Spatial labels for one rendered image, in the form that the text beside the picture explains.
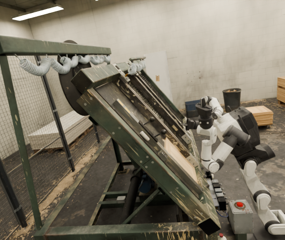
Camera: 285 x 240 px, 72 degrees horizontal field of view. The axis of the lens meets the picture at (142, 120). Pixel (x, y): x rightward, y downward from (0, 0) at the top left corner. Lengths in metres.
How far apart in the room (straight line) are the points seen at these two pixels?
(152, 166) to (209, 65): 6.02
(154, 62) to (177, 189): 4.58
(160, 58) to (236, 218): 4.65
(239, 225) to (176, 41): 6.07
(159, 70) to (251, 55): 3.11
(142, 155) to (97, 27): 6.58
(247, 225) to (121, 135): 0.98
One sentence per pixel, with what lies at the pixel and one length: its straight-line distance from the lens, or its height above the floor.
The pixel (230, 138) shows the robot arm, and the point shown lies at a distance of 1.52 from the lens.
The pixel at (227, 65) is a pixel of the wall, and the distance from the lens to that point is 7.13.
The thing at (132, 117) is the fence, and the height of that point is 1.56.
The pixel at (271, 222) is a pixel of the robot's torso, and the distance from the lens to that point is 2.32.
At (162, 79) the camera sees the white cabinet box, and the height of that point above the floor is 1.32.
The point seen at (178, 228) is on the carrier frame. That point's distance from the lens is 1.58.
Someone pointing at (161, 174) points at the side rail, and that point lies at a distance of 1.27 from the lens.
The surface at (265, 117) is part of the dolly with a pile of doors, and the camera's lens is 5.04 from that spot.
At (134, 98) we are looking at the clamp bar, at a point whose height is 1.62.
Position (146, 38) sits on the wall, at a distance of 7.04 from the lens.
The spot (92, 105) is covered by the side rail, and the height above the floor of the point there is 1.74.
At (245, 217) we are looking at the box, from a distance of 1.52.
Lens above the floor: 1.93
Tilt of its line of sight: 17 degrees down
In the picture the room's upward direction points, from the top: 10 degrees counter-clockwise
